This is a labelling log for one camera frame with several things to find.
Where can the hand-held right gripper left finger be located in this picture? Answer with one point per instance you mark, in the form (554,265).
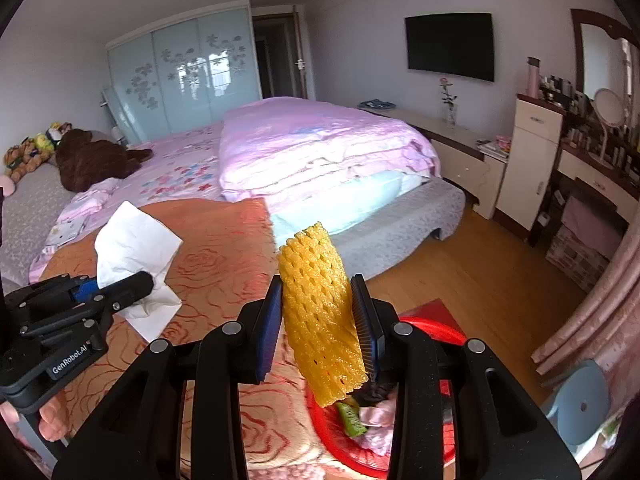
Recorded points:
(267,332)

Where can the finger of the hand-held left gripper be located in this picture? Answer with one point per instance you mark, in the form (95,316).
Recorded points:
(120,297)
(55,295)

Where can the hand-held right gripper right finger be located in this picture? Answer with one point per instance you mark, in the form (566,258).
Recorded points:
(371,332)

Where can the yellow foam fruit net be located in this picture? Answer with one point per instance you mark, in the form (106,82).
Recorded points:
(320,320)

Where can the white paper tissue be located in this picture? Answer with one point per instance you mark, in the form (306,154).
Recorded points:
(132,245)

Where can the large black brown bag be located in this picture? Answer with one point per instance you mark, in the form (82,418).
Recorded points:
(377,392)

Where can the red plastic mesh basket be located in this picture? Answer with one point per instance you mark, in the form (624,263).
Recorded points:
(440,340)

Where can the white tissue ball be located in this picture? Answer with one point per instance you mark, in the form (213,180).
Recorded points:
(377,425)

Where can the person's left hand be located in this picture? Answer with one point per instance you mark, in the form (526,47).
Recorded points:
(56,420)

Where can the white printed cloth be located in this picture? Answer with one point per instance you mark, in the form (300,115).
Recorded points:
(75,220)

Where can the orange rose pattern blanket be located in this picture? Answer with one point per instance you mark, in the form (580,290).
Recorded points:
(215,270)

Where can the bed with grey skirt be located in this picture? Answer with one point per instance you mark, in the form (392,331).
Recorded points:
(400,230)

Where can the light blue folded quilt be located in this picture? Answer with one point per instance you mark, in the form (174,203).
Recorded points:
(345,205)

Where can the pink floral bed sheet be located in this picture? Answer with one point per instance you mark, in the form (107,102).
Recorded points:
(170,175)

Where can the brown plush bear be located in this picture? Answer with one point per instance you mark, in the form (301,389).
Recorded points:
(95,160)

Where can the group of colourful plush toys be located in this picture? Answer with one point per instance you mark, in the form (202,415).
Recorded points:
(32,152)

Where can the low cream cabinet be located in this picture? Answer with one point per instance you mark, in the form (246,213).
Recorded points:
(460,165)

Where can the pink folded quilt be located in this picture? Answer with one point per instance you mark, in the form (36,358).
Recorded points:
(320,145)

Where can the stack of magazines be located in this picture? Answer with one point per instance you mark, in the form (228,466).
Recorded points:
(490,150)

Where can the light blue plastic stool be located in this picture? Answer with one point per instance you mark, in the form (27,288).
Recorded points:
(582,405)

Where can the tall cream cabinet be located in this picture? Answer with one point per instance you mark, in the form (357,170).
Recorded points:
(530,170)

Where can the pink curtain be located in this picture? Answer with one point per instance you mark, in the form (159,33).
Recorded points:
(600,320)

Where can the pink toy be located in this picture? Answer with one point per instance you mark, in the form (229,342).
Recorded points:
(502,144)

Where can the glass floral sliding wardrobe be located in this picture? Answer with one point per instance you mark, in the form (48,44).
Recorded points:
(185,75)

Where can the vanity stool with pink cushion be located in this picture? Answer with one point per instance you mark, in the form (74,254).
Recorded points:
(585,240)

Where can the pink rose in glass vase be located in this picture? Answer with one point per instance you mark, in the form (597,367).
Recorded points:
(448,110)

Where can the dressing table with mirror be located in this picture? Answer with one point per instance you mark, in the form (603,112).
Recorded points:
(595,180)

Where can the row of cosmetic bottles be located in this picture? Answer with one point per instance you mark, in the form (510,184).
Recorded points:
(575,135)

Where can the pink thermos bottle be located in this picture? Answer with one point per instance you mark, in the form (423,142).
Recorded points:
(533,77)

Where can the round white makeup mirror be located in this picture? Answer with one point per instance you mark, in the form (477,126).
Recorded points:
(608,107)

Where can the wall mounted black television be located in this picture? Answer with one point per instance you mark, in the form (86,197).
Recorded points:
(450,46)

